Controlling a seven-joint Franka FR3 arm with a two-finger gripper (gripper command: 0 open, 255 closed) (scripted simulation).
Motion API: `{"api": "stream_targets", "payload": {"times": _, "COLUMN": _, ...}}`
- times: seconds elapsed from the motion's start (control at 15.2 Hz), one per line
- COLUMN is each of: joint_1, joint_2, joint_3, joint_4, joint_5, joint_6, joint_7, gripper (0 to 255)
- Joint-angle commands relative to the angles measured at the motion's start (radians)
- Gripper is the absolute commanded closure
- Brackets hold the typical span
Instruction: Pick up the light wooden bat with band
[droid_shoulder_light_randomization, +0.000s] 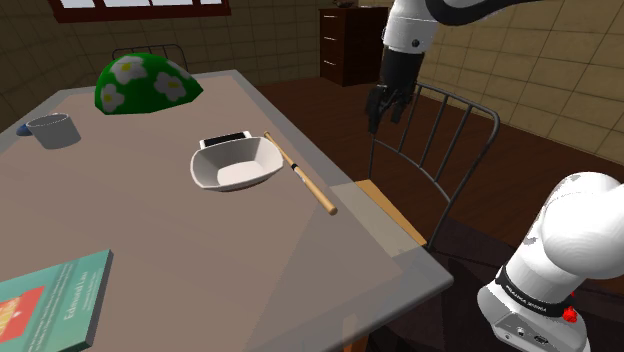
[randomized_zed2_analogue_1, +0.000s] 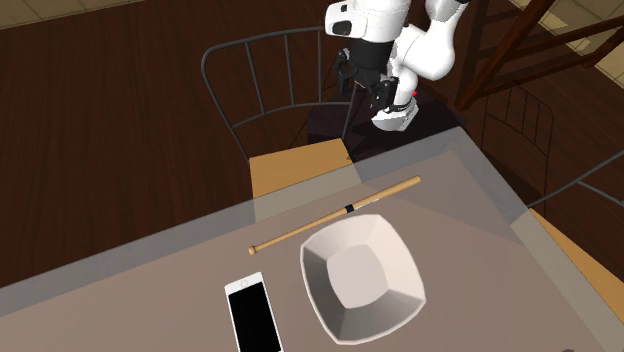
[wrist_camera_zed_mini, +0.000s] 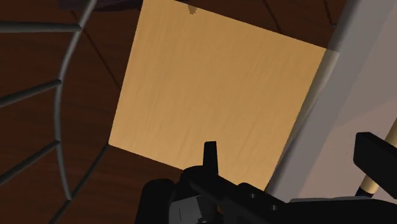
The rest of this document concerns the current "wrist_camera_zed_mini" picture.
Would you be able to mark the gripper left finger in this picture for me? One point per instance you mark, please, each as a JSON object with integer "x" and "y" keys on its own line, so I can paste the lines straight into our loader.
{"x": 210, "y": 158}

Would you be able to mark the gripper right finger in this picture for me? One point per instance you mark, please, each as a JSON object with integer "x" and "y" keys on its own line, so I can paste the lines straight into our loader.
{"x": 377, "y": 161}

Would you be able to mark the beige stick with black tip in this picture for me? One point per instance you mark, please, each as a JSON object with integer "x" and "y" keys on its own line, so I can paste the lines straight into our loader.
{"x": 370, "y": 183}

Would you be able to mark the light wooden square table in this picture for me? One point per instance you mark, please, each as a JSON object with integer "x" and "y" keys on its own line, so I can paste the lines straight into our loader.
{"x": 217, "y": 93}

